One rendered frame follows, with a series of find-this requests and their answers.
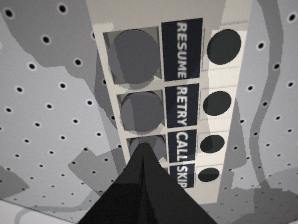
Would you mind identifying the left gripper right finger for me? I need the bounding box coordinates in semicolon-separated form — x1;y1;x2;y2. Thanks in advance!
143;142;218;224

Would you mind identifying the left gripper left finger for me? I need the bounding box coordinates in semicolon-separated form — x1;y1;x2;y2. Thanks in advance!
77;143;148;224

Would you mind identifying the beige operator panel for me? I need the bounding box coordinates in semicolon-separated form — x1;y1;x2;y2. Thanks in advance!
86;0;253;204

